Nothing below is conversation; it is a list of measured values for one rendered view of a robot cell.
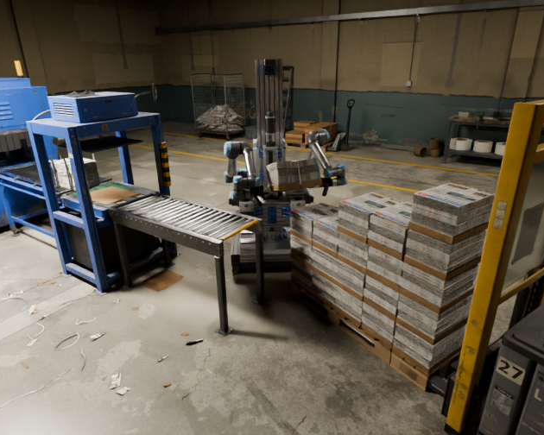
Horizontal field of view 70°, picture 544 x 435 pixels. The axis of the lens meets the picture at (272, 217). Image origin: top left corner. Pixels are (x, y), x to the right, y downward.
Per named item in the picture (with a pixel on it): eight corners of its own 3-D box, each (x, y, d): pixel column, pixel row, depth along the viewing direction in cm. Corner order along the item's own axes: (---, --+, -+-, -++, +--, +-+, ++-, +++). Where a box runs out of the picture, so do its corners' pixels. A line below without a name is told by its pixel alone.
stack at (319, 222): (320, 279, 384) (323, 200, 352) (422, 343, 295) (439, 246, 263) (289, 292, 363) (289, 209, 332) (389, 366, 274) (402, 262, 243)
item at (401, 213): (407, 202, 279) (408, 200, 278) (443, 214, 257) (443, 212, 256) (371, 213, 259) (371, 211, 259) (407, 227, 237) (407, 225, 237)
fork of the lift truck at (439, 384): (345, 317, 322) (345, 312, 321) (464, 400, 242) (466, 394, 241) (336, 321, 317) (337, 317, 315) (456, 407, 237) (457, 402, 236)
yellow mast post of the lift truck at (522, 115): (453, 414, 225) (523, 101, 159) (469, 425, 218) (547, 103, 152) (445, 422, 221) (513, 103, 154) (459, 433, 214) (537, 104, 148)
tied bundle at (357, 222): (371, 219, 309) (374, 192, 300) (401, 231, 286) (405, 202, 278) (337, 230, 289) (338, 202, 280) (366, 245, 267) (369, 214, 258)
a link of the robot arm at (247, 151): (252, 147, 348) (260, 189, 321) (240, 148, 346) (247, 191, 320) (253, 137, 339) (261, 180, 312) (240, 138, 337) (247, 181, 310)
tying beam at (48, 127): (161, 123, 382) (161, 113, 379) (70, 139, 311) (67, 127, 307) (119, 119, 418) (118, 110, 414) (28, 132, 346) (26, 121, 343)
